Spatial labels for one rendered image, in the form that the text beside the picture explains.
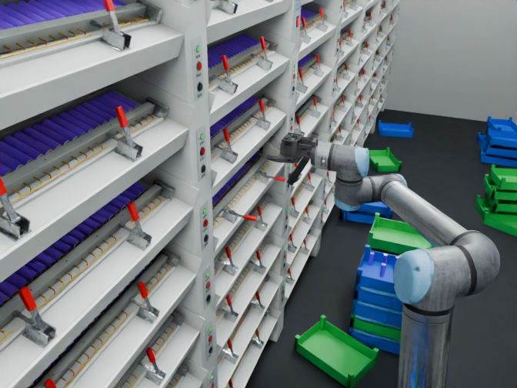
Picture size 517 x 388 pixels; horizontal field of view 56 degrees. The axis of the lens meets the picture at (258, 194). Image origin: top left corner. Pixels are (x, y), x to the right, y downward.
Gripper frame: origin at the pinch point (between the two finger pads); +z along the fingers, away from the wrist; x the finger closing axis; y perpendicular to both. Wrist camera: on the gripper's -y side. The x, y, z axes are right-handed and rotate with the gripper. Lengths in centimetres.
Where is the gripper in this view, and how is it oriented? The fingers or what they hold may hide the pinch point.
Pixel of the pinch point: (260, 152)
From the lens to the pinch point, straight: 167.8
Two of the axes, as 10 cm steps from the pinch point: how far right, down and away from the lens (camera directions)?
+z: -9.4, -1.7, 3.1
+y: 0.1, -8.8, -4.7
